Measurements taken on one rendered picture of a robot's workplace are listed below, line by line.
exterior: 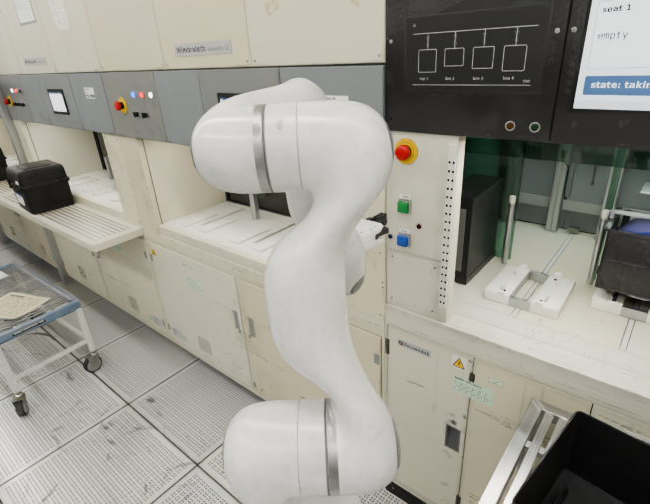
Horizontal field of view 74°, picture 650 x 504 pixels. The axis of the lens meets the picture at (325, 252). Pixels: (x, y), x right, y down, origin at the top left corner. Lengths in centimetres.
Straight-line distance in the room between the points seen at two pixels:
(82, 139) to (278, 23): 257
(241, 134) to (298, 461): 39
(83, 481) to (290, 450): 180
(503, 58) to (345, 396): 76
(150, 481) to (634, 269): 193
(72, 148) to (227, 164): 326
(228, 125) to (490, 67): 69
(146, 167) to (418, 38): 150
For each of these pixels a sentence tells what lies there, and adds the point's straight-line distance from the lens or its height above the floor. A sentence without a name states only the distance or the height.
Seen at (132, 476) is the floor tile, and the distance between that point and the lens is 224.
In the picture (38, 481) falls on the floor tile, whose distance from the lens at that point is 243.
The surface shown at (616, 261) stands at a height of 103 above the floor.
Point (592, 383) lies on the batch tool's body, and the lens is 124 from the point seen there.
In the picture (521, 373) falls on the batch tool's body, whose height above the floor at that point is 80.
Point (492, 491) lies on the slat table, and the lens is 108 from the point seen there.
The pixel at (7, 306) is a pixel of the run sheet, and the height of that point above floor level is 46.
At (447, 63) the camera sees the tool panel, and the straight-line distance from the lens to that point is 109.
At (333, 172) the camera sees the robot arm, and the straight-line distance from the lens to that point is 47.
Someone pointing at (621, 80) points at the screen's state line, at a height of 152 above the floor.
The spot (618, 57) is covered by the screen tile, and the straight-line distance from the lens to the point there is 99.
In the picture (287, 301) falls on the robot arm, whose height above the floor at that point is 135.
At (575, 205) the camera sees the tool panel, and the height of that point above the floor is 98.
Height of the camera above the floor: 161
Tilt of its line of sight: 25 degrees down
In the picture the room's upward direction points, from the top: 4 degrees counter-clockwise
